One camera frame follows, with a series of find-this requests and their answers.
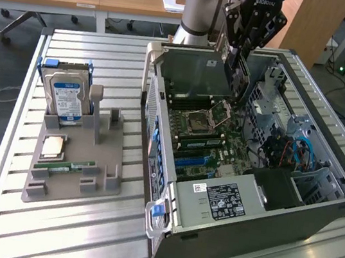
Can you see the grey printed parts rack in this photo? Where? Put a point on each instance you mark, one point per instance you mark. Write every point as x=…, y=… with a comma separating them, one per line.
x=72, y=149

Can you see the blue expansion slot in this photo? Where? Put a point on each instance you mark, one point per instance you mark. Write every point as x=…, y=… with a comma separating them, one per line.
x=190, y=161

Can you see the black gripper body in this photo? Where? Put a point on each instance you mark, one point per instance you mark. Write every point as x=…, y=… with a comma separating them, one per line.
x=258, y=18

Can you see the green Dell motherboard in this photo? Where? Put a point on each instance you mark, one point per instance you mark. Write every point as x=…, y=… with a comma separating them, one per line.
x=231, y=147

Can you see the dark grey PC case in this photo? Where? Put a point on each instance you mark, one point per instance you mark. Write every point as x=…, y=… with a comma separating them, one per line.
x=240, y=243

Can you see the black plastic shroud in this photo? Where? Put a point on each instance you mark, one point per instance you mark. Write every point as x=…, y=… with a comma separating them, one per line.
x=277, y=190

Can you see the silver disk bay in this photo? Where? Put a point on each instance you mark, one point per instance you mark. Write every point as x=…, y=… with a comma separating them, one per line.
x=319, y=186

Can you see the grey power supply unit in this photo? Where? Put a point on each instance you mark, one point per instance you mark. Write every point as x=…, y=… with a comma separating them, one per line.
x=190, y=203

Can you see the black RAM slot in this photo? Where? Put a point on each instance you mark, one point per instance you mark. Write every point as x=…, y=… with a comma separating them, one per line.
x=190, y=104
x=191, y=98
x=191, y=101

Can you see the white paper stack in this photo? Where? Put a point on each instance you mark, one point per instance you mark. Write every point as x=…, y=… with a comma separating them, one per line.
x=172, y=0

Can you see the wooden cabinet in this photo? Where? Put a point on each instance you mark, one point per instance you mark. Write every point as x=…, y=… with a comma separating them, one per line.
x=314, y=27

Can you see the silver drive cage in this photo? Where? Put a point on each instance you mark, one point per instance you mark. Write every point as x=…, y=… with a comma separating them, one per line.
x=265, y=117

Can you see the hard disk with blue caddy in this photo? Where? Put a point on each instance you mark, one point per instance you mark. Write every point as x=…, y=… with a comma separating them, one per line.
x=67, y=97

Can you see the CPU socket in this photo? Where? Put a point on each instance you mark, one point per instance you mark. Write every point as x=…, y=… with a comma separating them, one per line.
x=197, y=124

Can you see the black Nvidia graphics card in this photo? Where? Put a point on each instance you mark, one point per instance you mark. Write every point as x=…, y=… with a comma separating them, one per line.
x=241, y=81

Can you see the silver chipset heatsink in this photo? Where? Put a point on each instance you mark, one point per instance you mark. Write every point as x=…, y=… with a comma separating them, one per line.
x=228, y=170

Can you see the power strip with green light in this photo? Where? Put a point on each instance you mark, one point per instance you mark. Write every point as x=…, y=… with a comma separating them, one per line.
x=342, y=69

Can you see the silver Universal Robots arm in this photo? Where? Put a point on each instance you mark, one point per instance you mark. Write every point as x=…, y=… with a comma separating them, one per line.
x=199, y=13

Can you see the silver CPU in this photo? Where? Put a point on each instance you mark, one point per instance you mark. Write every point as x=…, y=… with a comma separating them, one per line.
x=52, y=146

